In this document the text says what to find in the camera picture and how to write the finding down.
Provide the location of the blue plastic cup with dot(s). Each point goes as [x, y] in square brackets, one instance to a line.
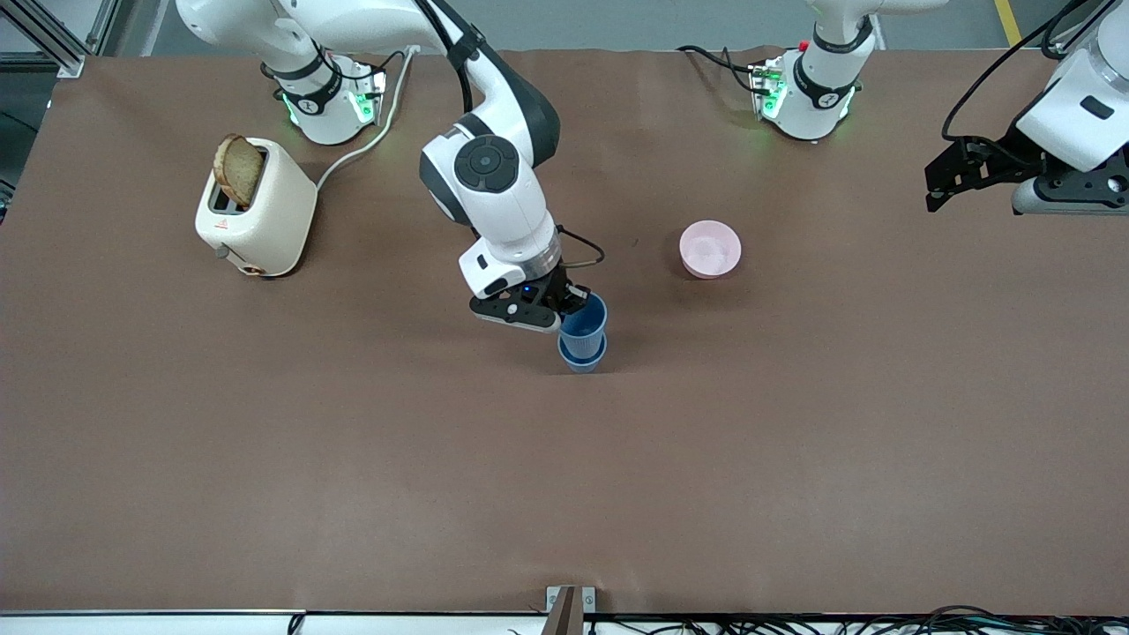
[580, 365]
[586, 331]

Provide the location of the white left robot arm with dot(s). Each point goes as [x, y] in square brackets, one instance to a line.
[816, 106]

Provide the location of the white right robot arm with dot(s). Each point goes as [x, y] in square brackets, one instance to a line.
[494, 168]

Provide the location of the pink bowl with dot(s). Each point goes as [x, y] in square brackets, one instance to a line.
[710, 250]

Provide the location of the brown paper table cover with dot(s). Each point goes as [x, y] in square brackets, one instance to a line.
[564, 459]

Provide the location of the cream white toaster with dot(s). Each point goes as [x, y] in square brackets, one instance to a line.
[273, 216]

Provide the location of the brown bread slice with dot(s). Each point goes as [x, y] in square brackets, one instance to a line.
[238, 169]

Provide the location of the aluminium frame profile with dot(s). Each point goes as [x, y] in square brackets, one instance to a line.
[66, 57]
[1072, 40]

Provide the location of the metal bracket with brown bar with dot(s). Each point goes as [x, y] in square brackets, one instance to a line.
[569, 608]

